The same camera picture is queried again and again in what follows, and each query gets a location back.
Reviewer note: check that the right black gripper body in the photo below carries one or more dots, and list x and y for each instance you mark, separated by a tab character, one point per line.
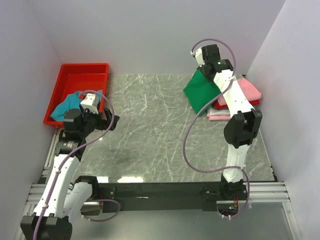
202	69

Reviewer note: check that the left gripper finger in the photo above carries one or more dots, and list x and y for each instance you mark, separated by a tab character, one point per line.
107	115
113	122

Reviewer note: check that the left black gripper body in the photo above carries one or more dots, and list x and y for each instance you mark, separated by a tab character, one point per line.
93	121

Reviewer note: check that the green t shirt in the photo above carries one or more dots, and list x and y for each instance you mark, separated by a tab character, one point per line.
199	91

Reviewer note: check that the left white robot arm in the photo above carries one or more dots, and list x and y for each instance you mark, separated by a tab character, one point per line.
58	206

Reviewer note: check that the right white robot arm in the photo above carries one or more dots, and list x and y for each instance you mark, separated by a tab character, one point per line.
244	123

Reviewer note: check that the blue t shirt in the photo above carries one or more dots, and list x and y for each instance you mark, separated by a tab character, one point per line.
73	101

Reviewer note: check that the folded red t shirt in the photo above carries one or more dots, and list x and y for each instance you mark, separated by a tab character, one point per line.
217	106

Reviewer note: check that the folded white t shirt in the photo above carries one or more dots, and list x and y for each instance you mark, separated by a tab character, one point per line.
218	112

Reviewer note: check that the red plastic bin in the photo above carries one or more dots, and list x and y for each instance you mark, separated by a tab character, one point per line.
75	77

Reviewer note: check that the folded light pink t shirt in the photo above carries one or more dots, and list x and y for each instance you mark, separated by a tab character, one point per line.
218	118

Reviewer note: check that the black base beam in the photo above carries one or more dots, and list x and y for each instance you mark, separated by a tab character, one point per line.
167	196

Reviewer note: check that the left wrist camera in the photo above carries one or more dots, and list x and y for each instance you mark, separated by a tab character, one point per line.
90	104

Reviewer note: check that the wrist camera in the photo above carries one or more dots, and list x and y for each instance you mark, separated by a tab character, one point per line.
198	56
90	104

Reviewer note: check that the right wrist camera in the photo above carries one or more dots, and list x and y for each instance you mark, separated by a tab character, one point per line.
198	56

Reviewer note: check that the aluminium frame rail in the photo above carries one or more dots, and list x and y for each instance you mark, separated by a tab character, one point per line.
257	192

